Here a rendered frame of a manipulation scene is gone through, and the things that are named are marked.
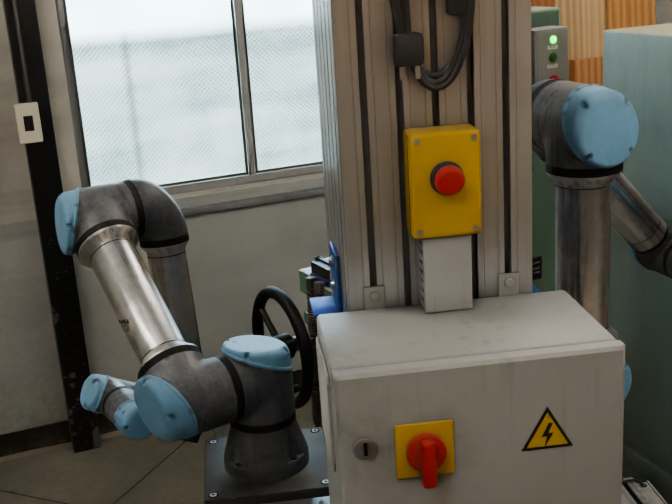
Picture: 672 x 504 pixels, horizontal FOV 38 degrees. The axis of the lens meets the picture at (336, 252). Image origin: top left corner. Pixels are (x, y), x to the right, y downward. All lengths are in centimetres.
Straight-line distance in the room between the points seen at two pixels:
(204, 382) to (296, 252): 219
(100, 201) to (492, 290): 82
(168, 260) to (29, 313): 174
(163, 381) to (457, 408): 62
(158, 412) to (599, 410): 74
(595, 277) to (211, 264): 229
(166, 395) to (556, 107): 75
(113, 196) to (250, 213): 186
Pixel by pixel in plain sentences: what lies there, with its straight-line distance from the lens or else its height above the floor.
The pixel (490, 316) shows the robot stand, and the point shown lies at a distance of 126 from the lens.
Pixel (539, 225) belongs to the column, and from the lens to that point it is 249.
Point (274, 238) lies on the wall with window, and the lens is 374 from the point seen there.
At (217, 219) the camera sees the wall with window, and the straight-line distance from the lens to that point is 366.
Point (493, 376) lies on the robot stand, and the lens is 114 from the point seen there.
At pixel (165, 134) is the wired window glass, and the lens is 363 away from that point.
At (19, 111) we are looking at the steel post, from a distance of 337.
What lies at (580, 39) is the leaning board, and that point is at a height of 129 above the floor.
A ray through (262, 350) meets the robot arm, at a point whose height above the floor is 105.
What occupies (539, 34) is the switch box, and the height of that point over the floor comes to 147.
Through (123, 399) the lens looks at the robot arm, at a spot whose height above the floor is 88.
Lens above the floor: 168
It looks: 17 degrees down
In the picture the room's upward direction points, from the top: 4 degrees counter-clockwise
